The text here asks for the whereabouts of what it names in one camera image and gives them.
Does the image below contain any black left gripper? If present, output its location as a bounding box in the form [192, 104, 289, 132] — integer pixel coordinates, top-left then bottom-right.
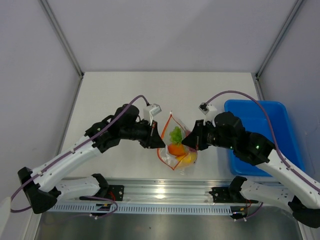
[120, 118, 166, 149]

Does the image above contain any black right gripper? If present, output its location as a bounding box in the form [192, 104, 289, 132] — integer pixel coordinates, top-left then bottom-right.
[181, 119, 235, 151]

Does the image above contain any green grape bunch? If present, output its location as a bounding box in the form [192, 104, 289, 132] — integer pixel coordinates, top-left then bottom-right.
[169, 126, 183, 145]

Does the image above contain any red orange mango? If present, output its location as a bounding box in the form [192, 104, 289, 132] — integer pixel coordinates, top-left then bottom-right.
[167, 143, 186, 156]

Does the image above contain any orange yellow mango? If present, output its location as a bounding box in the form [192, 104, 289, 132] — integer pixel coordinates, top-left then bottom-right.
[176, 151, 198, 168]

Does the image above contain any clear zip bag red zipper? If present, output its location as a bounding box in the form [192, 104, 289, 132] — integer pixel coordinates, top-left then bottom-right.
[156, 111, 198, 175]

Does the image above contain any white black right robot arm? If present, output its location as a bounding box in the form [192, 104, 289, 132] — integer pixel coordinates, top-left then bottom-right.
[182, 111, 320, 229]

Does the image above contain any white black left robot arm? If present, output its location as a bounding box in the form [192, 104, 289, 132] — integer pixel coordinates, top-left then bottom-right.
[17, 103, 166, 214]

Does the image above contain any blue plastic bin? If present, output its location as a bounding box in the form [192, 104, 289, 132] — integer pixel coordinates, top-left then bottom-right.
[224, 99, 306, 177]

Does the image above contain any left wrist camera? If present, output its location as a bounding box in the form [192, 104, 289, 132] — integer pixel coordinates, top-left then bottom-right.
[143, 103, 162, 126]

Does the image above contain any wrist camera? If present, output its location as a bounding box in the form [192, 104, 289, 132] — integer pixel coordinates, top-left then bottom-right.
[143, 103, 162, 126]
[198, 102, 218, 124]

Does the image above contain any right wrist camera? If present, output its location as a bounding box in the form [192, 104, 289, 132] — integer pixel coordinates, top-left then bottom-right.
[198, 102, 218, 124]

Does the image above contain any aluminium mounting rail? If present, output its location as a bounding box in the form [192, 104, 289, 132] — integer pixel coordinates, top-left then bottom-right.
[33, 177, 306, 206]

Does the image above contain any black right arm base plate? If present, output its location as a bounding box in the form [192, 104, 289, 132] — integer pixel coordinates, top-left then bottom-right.
[208, 186, 259, 204]

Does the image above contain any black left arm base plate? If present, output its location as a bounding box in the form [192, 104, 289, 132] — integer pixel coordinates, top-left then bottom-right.
[79, 184, 125, 202]

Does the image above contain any white slotted cable duct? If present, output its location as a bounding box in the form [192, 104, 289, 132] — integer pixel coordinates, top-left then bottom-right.
[48, 202, 233, 216]

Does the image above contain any right aluminium frame post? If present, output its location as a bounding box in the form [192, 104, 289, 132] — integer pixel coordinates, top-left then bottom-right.
[254, 0, 307, 78]

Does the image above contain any aluminium frame post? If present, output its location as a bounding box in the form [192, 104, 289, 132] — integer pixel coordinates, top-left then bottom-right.
[254, 0, 307, 78]
[37, 0, 85, 78]

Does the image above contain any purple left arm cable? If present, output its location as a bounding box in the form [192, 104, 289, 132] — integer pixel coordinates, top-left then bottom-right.
[9, 94, 151, 214]

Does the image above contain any left aluminium frame post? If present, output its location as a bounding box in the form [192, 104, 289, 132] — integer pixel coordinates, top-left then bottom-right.
[37, 0, 85, 78]

